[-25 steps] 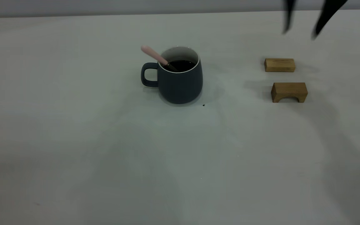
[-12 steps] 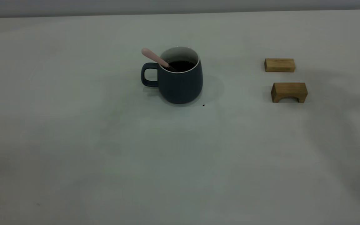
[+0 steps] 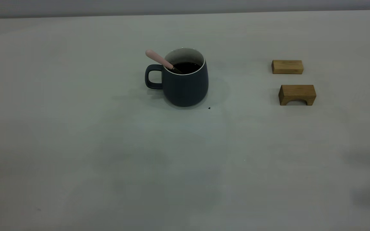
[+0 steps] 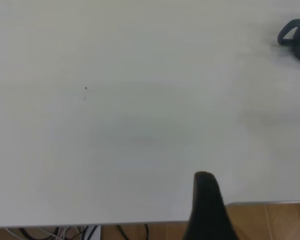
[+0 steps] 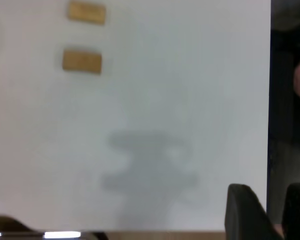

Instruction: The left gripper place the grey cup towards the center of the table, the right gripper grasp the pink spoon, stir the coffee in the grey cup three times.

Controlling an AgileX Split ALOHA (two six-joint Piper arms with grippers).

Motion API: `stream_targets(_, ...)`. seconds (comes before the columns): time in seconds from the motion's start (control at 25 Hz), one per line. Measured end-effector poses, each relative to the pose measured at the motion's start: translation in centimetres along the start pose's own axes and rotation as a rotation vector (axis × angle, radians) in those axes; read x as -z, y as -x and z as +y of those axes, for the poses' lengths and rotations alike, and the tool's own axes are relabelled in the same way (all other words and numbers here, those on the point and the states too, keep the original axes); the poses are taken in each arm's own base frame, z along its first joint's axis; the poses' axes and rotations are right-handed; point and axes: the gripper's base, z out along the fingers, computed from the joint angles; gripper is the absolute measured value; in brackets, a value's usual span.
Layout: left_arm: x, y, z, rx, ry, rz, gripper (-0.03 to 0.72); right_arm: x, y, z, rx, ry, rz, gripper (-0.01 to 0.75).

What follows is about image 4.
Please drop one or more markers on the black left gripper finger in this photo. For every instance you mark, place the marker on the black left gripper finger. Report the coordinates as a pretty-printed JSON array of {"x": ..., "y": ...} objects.
[{"x": 207, "y": 212}]

